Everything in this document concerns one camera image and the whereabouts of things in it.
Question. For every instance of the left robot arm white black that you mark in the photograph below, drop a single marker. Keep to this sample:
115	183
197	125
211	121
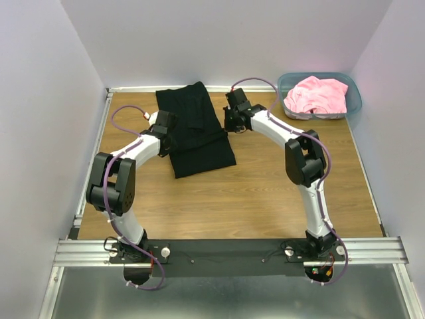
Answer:
111	185

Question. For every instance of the black t shirt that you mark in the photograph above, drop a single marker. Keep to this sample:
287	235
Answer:
202	143

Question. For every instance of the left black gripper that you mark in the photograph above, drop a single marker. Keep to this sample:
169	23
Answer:
166	151

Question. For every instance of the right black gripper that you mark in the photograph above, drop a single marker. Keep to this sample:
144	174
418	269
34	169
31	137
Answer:
228	127

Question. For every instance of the pink t shirt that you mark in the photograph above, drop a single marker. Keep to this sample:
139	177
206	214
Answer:
317	96

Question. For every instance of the teal plastic bin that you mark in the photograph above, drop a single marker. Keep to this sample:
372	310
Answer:
353	98

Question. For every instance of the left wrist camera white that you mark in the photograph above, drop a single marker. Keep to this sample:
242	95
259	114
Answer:
151	118

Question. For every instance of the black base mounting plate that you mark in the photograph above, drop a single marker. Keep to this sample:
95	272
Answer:
166	259

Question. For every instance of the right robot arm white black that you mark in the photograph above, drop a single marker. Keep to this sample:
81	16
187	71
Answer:
304	160

